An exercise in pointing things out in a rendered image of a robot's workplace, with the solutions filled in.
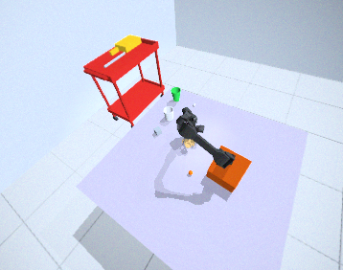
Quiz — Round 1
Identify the white mug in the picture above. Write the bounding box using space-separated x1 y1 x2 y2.
163 106 173 121

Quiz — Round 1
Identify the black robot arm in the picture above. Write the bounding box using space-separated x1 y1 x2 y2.
176 107 236 169

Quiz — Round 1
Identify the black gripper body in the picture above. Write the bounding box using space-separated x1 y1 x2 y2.
193 122 205 133

